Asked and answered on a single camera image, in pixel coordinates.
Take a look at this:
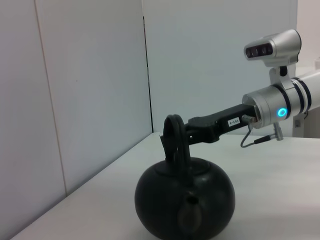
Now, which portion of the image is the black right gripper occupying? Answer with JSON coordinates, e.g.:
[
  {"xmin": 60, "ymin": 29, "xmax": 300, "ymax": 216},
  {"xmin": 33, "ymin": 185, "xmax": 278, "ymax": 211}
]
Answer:
[{"xmin": 184, "ymin": 103, "xmax": 259, "ymax": 146}]

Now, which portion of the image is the black round teapot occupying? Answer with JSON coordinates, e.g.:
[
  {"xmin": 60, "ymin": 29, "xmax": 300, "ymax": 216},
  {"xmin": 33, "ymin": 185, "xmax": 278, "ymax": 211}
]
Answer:
[{"xmin": 134, "ymin": 113, "xmax": 237, "ymax": 238}]

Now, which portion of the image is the right gripper cable with plug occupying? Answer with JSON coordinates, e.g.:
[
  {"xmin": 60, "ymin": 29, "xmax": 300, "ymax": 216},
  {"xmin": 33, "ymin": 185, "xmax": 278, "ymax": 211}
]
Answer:
[{"xmin": 240, "ymin": 113, "xmax": 284, "ymax": 149}]

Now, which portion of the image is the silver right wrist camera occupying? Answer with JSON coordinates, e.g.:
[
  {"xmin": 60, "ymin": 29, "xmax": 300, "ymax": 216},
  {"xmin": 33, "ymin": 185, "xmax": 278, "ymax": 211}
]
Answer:
[{"xmin": 243, "ymin": 29, "xmax": 303, "ymax": 90}]

